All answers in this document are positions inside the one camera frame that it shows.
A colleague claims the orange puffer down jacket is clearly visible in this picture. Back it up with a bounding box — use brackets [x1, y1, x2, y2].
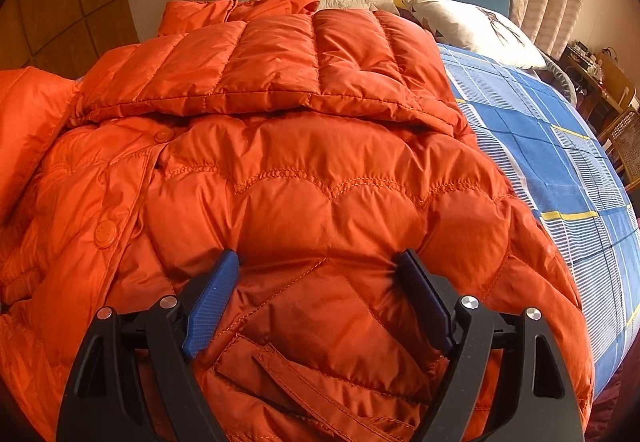
[1, 0, 594, 441]

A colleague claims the blue plaid bed sheet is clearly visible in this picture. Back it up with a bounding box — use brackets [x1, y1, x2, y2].
[439, 44, 639, 392]

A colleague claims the wicker wooden chair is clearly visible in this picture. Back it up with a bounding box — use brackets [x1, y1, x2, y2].
[598, 106, 640, 193]

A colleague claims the wooden desk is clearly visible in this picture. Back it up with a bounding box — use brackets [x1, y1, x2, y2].
[560, 41, 637, 131]

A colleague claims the white printed pillow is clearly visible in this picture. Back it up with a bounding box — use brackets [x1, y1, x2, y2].
[402, 0, 546, 69]

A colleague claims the wooden wardrobe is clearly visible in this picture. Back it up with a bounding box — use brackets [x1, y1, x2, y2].
[1, 0, 139, 78]

